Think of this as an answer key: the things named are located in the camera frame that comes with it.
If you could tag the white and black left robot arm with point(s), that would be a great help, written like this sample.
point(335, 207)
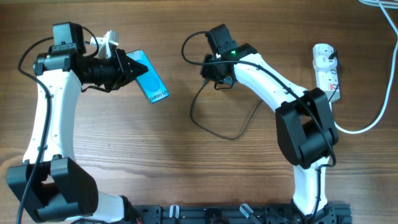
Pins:
point(50, 185)

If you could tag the white USB charger plug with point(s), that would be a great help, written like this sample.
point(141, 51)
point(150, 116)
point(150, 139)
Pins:
point(323, 63)

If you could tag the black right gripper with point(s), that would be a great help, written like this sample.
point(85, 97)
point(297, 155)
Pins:
point(206, 73)

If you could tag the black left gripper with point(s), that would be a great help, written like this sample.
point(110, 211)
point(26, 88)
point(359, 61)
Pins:
point(123, 64)

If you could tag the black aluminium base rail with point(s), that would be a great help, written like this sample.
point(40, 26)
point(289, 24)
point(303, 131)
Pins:
point(174, 214)

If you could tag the white power strip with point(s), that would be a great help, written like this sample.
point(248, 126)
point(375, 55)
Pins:
point(327, 80)

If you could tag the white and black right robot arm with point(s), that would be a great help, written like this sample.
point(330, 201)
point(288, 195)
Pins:
point(305, 126)

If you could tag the blue Samsung Galaxy smartphone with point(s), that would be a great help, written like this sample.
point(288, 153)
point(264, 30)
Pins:
point(150, 83)

